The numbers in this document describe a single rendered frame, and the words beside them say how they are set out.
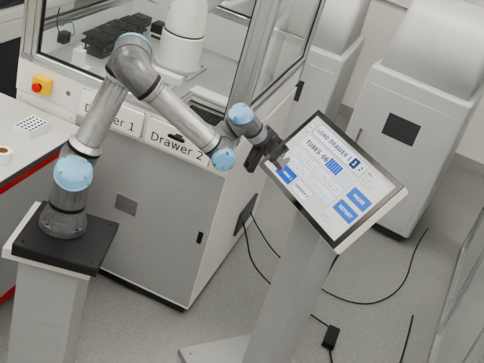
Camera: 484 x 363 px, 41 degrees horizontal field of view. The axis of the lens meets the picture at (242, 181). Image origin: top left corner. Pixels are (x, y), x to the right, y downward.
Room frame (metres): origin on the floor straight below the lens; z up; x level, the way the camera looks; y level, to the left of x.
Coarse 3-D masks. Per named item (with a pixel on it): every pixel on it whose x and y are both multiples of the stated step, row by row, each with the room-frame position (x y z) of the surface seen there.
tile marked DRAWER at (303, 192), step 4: (300, 180) 2.06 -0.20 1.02; (296, 184) 2.05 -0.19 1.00; (300, 184) 2.04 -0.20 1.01; (304, 184) 2.04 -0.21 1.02; (292, 188) 2.04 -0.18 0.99; (296, 188) 2.04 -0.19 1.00; (300, 188) 2.03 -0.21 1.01; (304, 188) 2.02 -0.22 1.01; (308, 188) 2.02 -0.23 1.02; (296, 192) 2.02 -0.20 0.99; (300, 192) 2.01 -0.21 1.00; (304, 192) 2.01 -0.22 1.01; (308, 192) 2.00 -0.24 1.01; (312, 192) 2.00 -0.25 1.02; (300, 196) 2.00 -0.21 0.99; (304, 196) 2.00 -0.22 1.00; (308, 196) 1.99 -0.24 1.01; (304, 200) 1.98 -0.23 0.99
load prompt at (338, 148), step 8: (320, 128) 2.23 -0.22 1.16; (320, 136) 2.20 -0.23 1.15; (328, 136) 2.18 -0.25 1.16; (328, 144) 2.15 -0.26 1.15; (336, 144) 2.14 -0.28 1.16; (344, 144) 2.13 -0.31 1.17; (336, 152) 2.11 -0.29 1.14; (344, 152) 2.10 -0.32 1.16; (352, 152) 2.09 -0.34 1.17; (344, 160) 2.07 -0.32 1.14; (352, 160) 2.06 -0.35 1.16; (360, 160) 2.05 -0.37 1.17; (352, 168) 2.03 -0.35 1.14; (360, 168) 2.02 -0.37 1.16; (368, 168) 2.01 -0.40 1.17
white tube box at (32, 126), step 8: (24, 120) 2.27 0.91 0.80; (32, 120) 2.30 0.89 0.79; (40, 120) 2.31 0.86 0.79; (16, 128) 2.21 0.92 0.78; (24, 128) 2.22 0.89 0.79; (32, 128) 2.24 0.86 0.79; (40, 128) 2.26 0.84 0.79; (48, 128) 2.31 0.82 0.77; (24, 136) 2.20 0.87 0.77; (32, 136) 2.21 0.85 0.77
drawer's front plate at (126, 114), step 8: (88, 96) 2.42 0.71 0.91; (80, 104) 2.43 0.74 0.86; (80, 112) 2.43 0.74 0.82; (120, 112) 2.39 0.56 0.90; (128, 112) 2.38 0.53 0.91; (136, 112) 2.37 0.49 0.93; (120, 120) 2.39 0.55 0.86; (128, 120) 2.38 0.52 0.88; (136, 120) 2.37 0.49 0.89; (120, 128) 2.39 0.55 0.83; (128, 128) 2.38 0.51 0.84; (136, 128) 2.37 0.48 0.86; (136, 136) 2.37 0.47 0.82
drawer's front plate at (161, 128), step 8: (152, 120) 2.36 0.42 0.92; (160, 120) 2.37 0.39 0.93; (152, 128) 2.36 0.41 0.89; (160, 128) 2.35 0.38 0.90; (168, 128) 2.34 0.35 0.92; (160, 136) 2.35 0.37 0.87; (184, 136) 2.33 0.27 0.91; (160, 144) 2.35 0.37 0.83; (168, 144) 2.34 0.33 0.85; (176, 144) 2.33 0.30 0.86; (184, 144) 2.33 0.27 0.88; (192, 144) 2.32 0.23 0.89; (176, 152) 2.33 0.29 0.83; (184, 152) 2.33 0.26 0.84; (192, 152) 2.32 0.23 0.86; (192, 160) 2.32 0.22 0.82; (208, 160) 2.31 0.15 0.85
